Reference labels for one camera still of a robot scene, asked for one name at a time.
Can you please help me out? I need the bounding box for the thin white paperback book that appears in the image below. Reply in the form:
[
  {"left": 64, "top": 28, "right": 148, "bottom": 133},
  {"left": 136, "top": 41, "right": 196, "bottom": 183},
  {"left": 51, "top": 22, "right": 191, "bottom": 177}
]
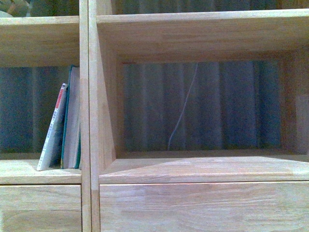
[{"left": 37, "top": 83, "right": 68, "bottom": 171}]

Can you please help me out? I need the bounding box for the right wooden shelf unit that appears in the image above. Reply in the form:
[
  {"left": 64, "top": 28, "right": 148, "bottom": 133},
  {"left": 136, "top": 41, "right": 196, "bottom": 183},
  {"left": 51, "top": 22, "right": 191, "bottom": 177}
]
[{"left": 88, "top": 0, "right": 309, "bottom": 232}]

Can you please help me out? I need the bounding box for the wooden shelf unit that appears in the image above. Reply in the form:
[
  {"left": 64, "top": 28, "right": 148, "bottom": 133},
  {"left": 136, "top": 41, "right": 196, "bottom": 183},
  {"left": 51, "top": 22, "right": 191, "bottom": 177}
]
[
  {"left": 0, "top": 0, "right": 92, "bottom": 232},
  {"left": 88, "top": 0, "right": 309, "bottom": 232}
]

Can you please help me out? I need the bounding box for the left wooden shelf unit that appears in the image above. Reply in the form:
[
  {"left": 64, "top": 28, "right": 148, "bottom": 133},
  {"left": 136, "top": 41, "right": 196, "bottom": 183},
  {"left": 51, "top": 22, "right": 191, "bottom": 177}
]
[{"left": 0, "top": 0, "right": 92, "bottom": 232}]

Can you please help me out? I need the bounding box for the grey curtain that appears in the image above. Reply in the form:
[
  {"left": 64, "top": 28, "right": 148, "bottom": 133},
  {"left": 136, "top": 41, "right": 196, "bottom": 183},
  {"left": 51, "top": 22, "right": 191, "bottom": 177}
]
[{"left": 0, "top": 0, "right": 283, "bottom": 154}]

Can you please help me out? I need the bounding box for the green cover book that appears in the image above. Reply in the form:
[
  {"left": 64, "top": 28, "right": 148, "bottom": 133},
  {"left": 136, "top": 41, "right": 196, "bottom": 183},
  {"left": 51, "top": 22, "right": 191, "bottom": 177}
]
[{"left": 61, "top": 65, "right": 81, "bottom": 169}]

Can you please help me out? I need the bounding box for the thin white cord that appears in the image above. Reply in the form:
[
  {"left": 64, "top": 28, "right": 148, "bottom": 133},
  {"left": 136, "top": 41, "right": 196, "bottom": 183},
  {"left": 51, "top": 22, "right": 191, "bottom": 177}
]
[{"left": 167, "top": 62, "right": 199, "bottom": 151}]

